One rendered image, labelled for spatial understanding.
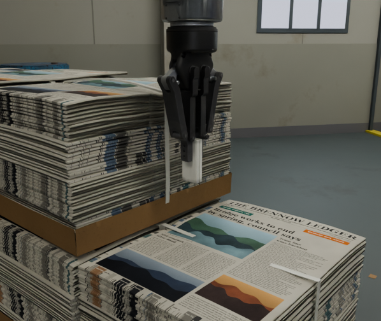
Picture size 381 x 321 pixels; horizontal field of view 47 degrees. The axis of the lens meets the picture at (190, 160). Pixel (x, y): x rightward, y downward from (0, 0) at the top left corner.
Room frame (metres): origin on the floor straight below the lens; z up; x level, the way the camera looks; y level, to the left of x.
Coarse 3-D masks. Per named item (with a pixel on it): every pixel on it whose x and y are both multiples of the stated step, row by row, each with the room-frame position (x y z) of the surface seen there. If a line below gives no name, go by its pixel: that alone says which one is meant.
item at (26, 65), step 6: (0, 66) 4.06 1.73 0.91; (6, 66) 4.01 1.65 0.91; (12, 66) 3.98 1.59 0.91; (18, 66) 3.96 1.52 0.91; (24, 66) 3.96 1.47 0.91; (30, 66) 3.97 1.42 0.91; (36, 66) 3.98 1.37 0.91; (42, 66) 4.01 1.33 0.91; (48, 66) 4.04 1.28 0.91; (54, 66) 4.07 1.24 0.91; (60, 66) 4.12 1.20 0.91; (66, 66) 4.22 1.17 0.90
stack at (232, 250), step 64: (0, 256) 0.70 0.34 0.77; (64, 256) 0.60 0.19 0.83; (128, 256) 0.59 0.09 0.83; (192, 256) 0.59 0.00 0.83; (256, 256) 0.60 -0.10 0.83; (320, 256) 0.60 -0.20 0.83; (64, 320) 0.58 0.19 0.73; (128, 320) 0.50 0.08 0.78; (192, 320) 0.44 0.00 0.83; (256, 320) 0.44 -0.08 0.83; (320, 320) 0.55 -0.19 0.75
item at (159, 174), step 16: (160, 96) 0.72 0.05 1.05; (160, 112) 0.72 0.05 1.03; (160, 128) 0.72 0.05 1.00; (160, 144) 0.71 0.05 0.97; (176, 144) 0.74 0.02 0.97; (160, 160) 0.71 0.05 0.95; (176, 160) 0.73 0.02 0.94; (160, 176) 0.70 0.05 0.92; (176, 176) 0.73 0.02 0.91; (160, 192) 0.71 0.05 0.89
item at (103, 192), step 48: (0, 96) 0.71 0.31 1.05; (48, 96) 0.63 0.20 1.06; (96, 96) 0.63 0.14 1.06; (144, 96) 0.69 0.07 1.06; (0, 144) 0.71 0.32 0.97; (48, 144) 0.61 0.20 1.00; (96, 144) 0.62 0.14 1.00; (144, 144) 0.68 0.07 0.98; (0, 192) 0.74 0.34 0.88; (48, 192) 0.61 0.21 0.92; (96, 192) 0.61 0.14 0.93; (144, 192) 0.68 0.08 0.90
